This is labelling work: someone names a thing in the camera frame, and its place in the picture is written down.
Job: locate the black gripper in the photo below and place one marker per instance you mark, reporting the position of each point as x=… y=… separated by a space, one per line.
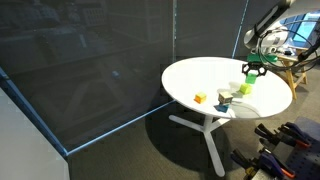
x=255 y=65

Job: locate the Franka robot arm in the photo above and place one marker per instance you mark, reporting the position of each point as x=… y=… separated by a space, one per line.
x=255 y=36

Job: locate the lime green block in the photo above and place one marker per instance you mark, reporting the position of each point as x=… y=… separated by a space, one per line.
x=245 y=88

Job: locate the orange block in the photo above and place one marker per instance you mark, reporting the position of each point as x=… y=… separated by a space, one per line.
x=200 y=97

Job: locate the clear plastic bag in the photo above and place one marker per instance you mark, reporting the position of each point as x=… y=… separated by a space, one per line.
x=287 y=50

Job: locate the bright window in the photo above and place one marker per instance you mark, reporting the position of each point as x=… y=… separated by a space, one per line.
x=305 y=30

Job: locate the purple orange spring clamp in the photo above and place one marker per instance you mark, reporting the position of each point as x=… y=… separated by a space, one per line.
x=296 y=133
x=271 y=161

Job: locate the white table base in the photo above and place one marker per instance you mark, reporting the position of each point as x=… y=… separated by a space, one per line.
x=208 y=133

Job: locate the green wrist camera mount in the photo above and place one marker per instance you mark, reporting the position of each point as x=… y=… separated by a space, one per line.
x=261 y=58

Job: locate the thin blue-lit partition post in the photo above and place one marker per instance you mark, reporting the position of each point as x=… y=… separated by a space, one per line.
x=240 y=28

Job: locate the metal partition post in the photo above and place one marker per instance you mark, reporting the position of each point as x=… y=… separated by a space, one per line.
x=174 y=30

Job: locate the blue partition bottom frame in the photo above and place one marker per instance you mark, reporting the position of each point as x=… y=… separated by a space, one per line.
x=33 y=116

